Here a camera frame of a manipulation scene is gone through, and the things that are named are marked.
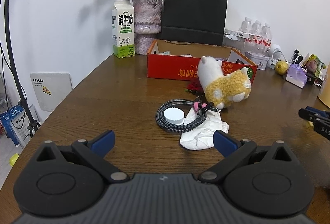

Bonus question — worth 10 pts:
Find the white tissue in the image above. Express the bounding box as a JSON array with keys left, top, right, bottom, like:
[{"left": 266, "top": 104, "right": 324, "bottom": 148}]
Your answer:
[{"left": 180, "top": 111, "right": 229, "bottom": 151}]

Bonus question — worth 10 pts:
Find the purple textured vase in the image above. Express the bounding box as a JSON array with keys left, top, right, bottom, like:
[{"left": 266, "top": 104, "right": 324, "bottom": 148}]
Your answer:
[{"left": 133, "top": 0, "right": 162, "bottom": 55}]

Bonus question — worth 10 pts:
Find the water bottle left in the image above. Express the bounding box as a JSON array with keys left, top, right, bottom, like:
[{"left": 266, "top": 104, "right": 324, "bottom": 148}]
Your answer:
[{"left": 239, "top": 17, "right": 253, "bottom": 45}]

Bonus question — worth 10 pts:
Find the white flat carton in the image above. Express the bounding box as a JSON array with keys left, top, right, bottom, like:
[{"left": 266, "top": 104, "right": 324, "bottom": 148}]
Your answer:
[{"left": 224, "top": 28, "right": 251, "bottom": 40}]

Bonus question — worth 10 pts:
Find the black light stand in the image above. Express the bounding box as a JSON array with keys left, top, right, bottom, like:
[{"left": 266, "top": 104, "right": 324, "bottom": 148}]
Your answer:
[{"left": 0, "top": 0, "right": 41, "bottom": 139}]

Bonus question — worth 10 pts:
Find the yellow thermos jug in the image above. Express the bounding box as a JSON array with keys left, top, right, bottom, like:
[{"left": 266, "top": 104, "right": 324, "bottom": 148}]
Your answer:
[{"left": 318, "top": 66, "right": 330, "bottom": 108}]

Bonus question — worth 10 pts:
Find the red cardboard box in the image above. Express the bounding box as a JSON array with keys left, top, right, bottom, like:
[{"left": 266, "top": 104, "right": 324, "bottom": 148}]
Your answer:
[{"left": 147, "top": 40, "right": 257, "bottom": 81}]

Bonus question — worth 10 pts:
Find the milk carton white green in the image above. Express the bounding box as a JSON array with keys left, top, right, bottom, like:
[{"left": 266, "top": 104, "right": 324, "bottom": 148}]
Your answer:
[{"left": 111, "top": 0, "right": 135, "bottom": 58}]

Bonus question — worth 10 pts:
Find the alpaca plush white yellow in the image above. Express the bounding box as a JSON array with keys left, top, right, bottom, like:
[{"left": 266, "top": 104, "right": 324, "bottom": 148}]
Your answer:
[{"left": 197, "top": 56, "right": 251, "bottom": 110}]

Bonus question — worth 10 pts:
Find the water bottle right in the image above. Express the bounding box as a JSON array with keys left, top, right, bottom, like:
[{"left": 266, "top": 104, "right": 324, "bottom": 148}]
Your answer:
[{"left": 259, "top": 23, "right": 272, "bottom": 55}]

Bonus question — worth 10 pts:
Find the black paper bag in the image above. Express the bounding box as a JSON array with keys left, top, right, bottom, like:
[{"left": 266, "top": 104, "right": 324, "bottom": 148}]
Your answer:
[{"left": 159, "top": 0, "right": 228, "bottom": 46}]

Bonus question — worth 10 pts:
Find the small purple box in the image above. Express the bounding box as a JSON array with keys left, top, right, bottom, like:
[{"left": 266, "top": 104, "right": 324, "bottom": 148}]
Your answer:
[{"left": 285, "top": 64, "right": 308, "bottom": 89}]

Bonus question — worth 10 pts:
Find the water bottle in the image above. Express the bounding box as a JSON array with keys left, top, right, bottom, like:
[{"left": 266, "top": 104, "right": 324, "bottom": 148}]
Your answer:
[
  {"left": 250, "top": 20, "right": 262, "bottom": 53},
  {"left": 259, "top": 23, "right": 272, "bottom": 55},
  {"left": 239, "top": 17, "right": 253, "bottom": 45}
]

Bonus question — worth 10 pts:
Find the snack packet colourful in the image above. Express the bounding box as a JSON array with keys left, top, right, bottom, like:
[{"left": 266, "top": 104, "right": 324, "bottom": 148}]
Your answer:
[{"left": 303, "top": 54, "right": 327, "bottom": 84}]

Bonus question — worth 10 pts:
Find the blue white package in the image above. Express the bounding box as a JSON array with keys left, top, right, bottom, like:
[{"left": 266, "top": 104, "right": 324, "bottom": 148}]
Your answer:
[{"left": 1, "top": 106, "right": 31, "bottom": 149}]

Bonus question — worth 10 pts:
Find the green apple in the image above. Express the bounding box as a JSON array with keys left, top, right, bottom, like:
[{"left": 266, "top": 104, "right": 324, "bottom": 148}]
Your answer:
[{"left": 275, "top": 60, "right": 289, "bottom": 76}]

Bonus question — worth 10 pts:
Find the white round device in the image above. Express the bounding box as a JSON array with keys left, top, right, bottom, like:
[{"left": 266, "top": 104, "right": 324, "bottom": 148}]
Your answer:
[{"left": 267, "top": 44, "right": 283, "bottom": 65}]

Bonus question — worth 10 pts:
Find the white ridged jar lid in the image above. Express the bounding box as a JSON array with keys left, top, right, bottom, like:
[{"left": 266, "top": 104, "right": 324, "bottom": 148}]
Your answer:
[{"left": 163, "top": 107, "right": 185, "bottom": 125}]

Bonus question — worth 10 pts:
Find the red artificial rose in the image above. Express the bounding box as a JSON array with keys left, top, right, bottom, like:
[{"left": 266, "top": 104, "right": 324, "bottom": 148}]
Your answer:
[{"left": 185, "top": 78, "right": 204, "bottom": 95}]

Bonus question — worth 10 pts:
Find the water bottle middle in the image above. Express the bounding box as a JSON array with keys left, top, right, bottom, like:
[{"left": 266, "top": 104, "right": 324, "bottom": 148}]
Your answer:
[{"left": 250, "top": 20, "right": 262, "bottom": 53}]

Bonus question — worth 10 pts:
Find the silver tin box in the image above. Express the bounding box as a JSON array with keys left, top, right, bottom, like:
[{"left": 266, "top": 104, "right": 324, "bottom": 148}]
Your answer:
[{"left": 245, "top": 51, "right": 269, "bottom": 70}]

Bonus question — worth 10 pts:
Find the braided black cable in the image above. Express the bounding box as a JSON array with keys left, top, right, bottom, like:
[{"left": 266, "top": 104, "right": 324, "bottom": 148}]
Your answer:
[{"left": 155, "top": 99, "right": 222, "bottom": 134}]

